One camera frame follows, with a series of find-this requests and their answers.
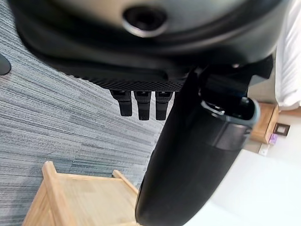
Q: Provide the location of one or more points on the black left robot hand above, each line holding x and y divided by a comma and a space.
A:
150, 54

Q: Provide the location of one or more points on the white bed sheet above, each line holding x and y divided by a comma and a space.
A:
289, 58

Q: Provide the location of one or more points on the wooden nightstand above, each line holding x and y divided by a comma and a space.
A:
264, 124

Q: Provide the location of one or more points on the dark robot foot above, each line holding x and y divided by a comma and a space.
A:
4, 66

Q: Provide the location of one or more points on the light wooden table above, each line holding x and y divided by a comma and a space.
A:
80, 200

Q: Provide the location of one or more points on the white wall socket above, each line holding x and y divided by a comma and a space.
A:
263, 149

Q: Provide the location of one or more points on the dark wall switch panel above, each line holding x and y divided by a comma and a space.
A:
282, 130

